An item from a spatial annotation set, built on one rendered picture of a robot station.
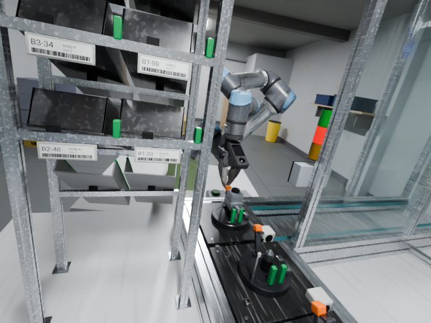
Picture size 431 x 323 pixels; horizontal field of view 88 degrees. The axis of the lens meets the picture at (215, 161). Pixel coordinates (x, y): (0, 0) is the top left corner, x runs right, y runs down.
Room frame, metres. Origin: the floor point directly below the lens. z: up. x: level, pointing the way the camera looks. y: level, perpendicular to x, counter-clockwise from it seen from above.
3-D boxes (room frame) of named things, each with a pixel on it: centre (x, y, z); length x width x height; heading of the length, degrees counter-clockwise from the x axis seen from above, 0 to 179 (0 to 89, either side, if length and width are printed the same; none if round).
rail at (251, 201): (0.96, -0.29, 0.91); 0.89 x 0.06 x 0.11; 111
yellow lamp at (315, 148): (0.67, -0.31, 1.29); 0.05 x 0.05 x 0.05
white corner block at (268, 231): (0.66, -0.21, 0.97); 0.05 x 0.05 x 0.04; 21
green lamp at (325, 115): (0.67, -0.31, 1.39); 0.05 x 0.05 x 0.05
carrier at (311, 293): (0.48, -0.18, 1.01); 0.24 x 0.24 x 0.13; 21
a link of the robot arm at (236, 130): (0.81, -0.05, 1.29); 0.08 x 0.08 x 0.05
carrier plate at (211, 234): (0.72, -0.09, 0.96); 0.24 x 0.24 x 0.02; 21
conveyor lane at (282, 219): (0.80, -0.38, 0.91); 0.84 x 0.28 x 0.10; 111
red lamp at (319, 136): (0.67, -0.31, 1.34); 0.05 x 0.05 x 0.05
